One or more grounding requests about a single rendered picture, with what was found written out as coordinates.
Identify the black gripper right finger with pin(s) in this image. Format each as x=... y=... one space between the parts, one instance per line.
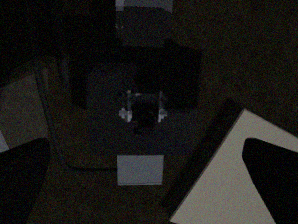
x=274 y=171

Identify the beige flat rectangular block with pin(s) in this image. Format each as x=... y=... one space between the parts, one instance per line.
x=219 y=190

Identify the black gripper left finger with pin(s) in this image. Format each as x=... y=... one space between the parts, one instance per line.
x=22 y=172

